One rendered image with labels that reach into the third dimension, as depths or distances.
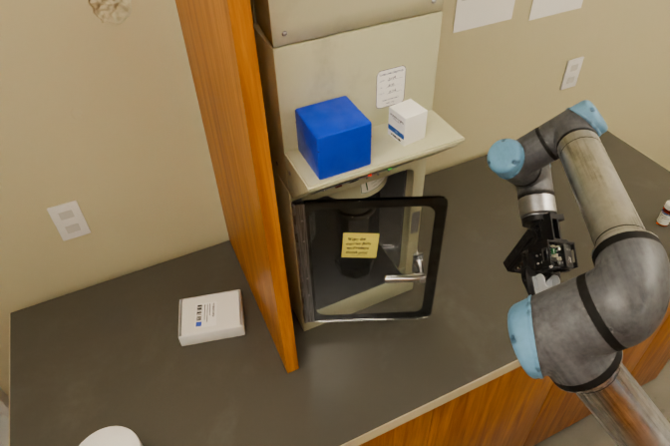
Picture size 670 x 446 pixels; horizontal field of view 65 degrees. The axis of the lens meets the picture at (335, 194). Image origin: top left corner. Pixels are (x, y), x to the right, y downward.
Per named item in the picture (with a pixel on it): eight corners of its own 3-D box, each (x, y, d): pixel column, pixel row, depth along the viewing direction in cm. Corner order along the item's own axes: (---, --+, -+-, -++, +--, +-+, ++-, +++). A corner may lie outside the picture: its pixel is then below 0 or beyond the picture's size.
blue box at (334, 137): (297, 150, 97) (293, 108, 91) (346, 136, 100) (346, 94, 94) (319, 181, 90) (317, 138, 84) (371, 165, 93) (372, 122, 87)
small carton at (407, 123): (387, 134, 100) (388, 106, 96) (408, 125, 102) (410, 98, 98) (403, 146, 97) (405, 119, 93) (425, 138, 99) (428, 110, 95)
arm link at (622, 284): (688, 292, 64) (577, 82, 100) (600, 325, 70) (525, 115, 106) (723, 334, 69) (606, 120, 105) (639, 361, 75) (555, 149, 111)
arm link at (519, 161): (525, 119, 103) (547, 137, 111) (478, 149, 109) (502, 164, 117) (542, 151, 99) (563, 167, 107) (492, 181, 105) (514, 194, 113)
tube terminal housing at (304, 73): (270, 264, 152) (227, -3, 101) (370, 229, 161) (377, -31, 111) (303, 331, 135) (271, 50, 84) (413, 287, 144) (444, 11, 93)
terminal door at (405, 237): (307, 319, 131) (295, 200, 105) (430, 315, 131) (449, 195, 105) (307, 322, 131) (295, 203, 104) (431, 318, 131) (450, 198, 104)
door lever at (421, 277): (382, 267, 118) (382, 259, 116) (424, 265, 118) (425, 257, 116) (384, 286, 114) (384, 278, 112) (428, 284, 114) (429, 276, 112)
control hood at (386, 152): (287, 193, 104) (282, 152, 97) (429, 148, 113) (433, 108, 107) (310, 230, 96) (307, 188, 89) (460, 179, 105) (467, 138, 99)
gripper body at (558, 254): (550, 268, 103) (541, 210, 107) (520, 276, 110) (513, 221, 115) (580, 270, 106) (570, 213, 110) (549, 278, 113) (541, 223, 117)
